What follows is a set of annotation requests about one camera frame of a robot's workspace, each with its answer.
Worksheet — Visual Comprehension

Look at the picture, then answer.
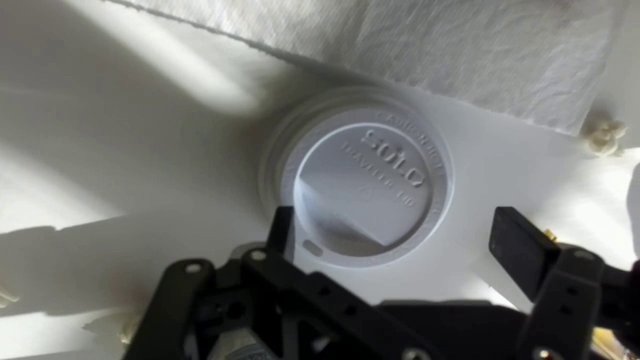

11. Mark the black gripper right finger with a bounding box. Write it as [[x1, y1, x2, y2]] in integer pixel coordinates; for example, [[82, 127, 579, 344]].
[[488, 205, 640, 360]]

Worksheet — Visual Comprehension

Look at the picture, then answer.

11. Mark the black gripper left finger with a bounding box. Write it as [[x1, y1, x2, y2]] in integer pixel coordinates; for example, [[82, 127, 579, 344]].
[[123, 204, 442, 360]]

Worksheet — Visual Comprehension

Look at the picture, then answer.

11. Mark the white plastic cup lid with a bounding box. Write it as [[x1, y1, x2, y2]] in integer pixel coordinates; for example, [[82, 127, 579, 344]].
[[261, 87, 461, 269]]

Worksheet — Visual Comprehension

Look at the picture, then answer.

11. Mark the popcorn piece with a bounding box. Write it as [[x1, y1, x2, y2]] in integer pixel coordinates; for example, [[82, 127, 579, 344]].
[[582, 116, 631, 160]]

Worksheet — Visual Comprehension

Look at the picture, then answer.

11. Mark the white paper napkin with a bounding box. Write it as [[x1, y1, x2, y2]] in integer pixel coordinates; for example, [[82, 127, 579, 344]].
[[108, 0, 624, 140]]

